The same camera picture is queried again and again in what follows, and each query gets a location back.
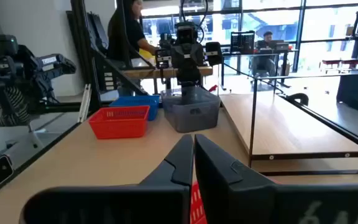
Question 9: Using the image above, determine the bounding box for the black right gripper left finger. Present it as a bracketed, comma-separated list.
[19, 133, 195, 224]

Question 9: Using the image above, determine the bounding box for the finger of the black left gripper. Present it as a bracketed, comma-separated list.
[188, 70, 199, 105]
[178, 70, 189, 105]

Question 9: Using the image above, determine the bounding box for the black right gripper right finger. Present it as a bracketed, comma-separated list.
[194, 133, 358, 224]

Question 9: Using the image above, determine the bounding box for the red plastic mesh basket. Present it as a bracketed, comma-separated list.
[88, 105, 151, 140]
[190, 179, 209, 224]

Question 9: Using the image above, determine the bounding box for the grey translucent plastic bin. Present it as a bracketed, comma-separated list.
[161, 86, 222, 134]

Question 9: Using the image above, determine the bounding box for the blue plastic mesh basket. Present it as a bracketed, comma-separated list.
[109, 95, 161, 122]

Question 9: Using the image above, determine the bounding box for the wooden work table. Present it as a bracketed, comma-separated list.
[121, 65, 214, 94]

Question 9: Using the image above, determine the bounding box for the yellow object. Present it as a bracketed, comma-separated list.
[139, 48, 155, 60]

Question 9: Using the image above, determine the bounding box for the black perforated panel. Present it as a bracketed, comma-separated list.
[230, 30, 256, 55]

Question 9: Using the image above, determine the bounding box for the person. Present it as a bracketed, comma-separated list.
[106, 0, 160, 63]
[252, 30, 284, 77]

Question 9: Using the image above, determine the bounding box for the black glass-topped desk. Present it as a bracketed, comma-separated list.
[221, 49, 298, 88]

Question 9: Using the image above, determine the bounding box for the black leaning panel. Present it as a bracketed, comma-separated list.
[66, 11, 110, 57]

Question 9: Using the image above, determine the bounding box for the grey laptop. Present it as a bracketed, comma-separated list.
[270, 39, 290, 52]

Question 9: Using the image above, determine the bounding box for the silver aluminium bar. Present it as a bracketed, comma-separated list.
[78, 83, 92, 124]

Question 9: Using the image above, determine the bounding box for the black curved chair back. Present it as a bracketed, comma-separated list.
[286, 92, 310, 106]

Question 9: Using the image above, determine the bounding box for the red bench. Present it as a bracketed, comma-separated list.
[320, 58, 340, 74]
[339, 58, 358, 74]

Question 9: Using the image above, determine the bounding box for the black computer case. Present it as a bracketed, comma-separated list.
[336, 74, 358, 110]

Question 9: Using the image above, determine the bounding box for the black arm with striped sleeve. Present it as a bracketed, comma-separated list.
[0, 34, 77, 128]

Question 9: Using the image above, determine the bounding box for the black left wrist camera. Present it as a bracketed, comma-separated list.
[175, 21, 199, 45]

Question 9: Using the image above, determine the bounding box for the wooden shelf with black frame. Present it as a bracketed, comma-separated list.
[219, 60, 358, 175]

